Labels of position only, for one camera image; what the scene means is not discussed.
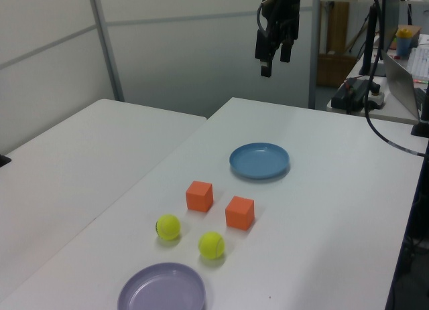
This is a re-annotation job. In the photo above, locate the white background desk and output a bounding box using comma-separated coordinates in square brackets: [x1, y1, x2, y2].
[326, 35, 429, 125]

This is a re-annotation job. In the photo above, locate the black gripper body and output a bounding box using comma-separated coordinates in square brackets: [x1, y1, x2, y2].
[261, 0, 302, 45]

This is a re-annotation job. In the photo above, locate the brown cardboard panel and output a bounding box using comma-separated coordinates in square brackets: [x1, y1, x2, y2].
[326, 0, 350, 55]

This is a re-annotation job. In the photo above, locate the blue cup yellow lid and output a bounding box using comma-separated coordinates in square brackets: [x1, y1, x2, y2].
[395, 27, 414, 58]

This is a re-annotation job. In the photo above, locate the orange foam cube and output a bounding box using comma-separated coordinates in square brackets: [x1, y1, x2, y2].
[225, 196, 255, 231]
[186, 180, 215, 213]

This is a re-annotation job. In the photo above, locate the silver laptop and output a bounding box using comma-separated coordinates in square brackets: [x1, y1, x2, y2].
[381, 50, 428, 121]

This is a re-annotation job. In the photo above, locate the black monitor stand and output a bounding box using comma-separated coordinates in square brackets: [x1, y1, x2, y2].
[358, 3, 388, 78]

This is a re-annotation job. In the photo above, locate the black power box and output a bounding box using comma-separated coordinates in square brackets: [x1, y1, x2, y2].
[330, 77, 373, 114]

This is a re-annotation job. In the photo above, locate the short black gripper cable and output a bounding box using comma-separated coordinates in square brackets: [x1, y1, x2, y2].
[257, 0, 271, 35]

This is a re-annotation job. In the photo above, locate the yellow tennis ball black print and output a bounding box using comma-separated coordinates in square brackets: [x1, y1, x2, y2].
[155, 214, 182, 241]

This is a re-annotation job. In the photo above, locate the black monitor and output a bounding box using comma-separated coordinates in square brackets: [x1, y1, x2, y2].
[381, 0, 400, 53]

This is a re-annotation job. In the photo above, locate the long black arm cable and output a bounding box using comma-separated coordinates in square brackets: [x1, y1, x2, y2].
[364, 0, 428, 157]

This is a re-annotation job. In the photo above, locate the grey metal partition post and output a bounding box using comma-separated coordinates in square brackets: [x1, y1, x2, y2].
[308, 0, 323, 110]
[87, 0, 125, 102]

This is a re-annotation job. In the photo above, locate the plain yellow tennis ball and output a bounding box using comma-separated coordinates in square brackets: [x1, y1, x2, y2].
[198, 231, 226, 260]

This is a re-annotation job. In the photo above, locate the grey emergency stop button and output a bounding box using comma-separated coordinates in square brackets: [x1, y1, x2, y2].
[367, 84, 387, 110]

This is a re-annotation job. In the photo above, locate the purple plate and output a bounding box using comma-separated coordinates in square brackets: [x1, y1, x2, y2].
[117, 262, 206, 310]

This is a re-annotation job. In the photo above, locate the blue plate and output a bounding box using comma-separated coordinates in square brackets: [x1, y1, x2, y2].
[229, 142, 290, 180]

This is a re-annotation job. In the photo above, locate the brown cardboard box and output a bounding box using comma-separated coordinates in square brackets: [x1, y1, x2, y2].
[316, 53, 357, 88]

